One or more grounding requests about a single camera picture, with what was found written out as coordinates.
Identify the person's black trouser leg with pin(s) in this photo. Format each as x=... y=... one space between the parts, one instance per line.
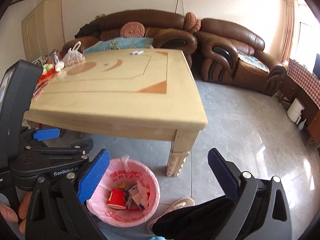
x=201 y=221

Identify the blue floral sofa cover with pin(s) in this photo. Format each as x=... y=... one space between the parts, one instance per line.
x=119 y=43

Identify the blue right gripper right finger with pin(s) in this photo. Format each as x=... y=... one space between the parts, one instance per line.
x=226 y=173

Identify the brown leather long sofa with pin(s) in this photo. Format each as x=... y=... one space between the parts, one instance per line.
x=167 y=30

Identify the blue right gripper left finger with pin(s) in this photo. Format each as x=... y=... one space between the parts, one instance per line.
x=91 y=175

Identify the pink round cushion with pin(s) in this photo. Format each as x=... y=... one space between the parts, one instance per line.
x=132 y=30

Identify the cream wooden coffee table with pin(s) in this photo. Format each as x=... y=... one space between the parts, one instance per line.
x=151 y=96

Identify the white small appliance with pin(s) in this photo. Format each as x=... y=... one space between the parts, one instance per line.
x=295 y=112

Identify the person's left hand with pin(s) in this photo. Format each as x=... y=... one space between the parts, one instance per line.
x=10 y=215

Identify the yellow snack wrapper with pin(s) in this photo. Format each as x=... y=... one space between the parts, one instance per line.
x=123 y=187

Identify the red tray with green cups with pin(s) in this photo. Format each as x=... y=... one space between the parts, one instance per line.
x=48 y=70

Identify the glass jar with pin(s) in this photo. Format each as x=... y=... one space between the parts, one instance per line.
x=54 y=57

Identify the pink curtain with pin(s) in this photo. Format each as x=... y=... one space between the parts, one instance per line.
x=289 y=30

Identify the white blue pill box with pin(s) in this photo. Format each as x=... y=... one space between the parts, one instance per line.
x=141 y=206

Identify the plastic bag of peanuts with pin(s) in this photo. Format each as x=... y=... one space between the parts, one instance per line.
x=73 y=55

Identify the pink lined trash bin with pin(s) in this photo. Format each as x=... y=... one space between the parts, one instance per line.
x=128 y=171

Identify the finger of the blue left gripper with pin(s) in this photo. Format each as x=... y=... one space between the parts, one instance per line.
x=46 y=134

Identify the small white plastic bag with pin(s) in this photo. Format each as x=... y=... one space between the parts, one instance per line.
x=59 y=66

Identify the red paper cup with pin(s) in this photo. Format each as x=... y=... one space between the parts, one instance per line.
x=116 y=200

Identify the black cigarette box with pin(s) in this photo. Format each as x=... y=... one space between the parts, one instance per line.
x=128 y=200

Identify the checkered tablecloth side table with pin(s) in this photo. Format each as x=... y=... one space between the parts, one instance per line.
x=301 y=84

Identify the brown round cushion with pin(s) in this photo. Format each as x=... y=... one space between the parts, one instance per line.
x=191 y=23

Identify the white tissue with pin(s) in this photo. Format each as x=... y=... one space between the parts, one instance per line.
x=144 y=193

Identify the brown leather armchair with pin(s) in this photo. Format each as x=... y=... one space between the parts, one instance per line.
x=230 y=54

